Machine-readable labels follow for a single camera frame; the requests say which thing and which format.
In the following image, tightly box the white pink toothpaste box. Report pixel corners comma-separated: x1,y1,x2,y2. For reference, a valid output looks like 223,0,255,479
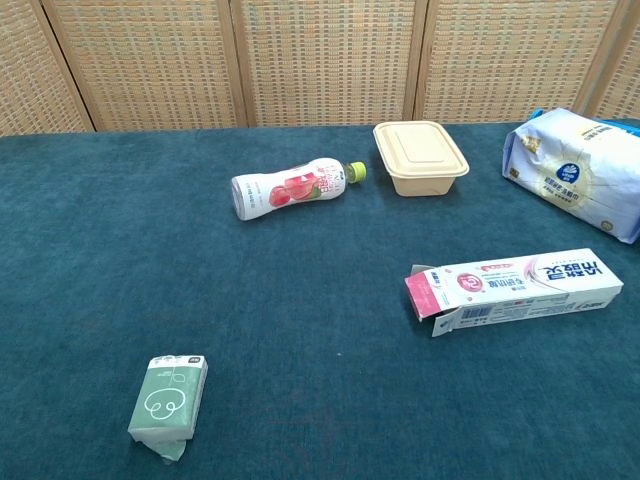
403,247,625,339

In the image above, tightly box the beige lidded food container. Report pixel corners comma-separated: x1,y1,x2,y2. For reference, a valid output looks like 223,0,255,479
372,120,471,197

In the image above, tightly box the peach drink bottle green cap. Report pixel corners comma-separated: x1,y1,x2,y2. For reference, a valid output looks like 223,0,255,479
230,157,368,222

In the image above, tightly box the teal table cloth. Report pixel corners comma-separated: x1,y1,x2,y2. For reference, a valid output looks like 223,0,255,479
0,119,640,480

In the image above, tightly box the wooden rattan folding screen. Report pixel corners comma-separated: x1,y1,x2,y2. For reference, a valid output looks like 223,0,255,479
0,0,640,137

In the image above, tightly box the green pocket tissue pack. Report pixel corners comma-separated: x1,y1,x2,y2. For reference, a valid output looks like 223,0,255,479
127,353,209,464

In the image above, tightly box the white blue flour bag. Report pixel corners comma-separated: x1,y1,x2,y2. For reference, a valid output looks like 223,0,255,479
501,107,640,245

